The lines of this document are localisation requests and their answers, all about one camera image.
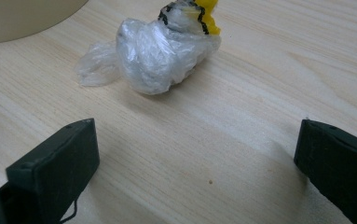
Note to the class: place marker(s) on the clear plastic bag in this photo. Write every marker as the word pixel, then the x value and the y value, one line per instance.
pixel 154 56

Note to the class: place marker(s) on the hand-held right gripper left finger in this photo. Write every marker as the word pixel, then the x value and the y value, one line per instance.
pixel 55 168

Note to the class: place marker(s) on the yellow wrapper with black trim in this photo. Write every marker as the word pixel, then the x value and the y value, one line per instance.
pixel 209 18

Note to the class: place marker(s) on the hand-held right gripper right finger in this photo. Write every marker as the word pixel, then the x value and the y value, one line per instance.
pixel 340 165

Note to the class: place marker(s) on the beige pedal trash bin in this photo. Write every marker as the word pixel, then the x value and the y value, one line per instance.
pixel 20 17

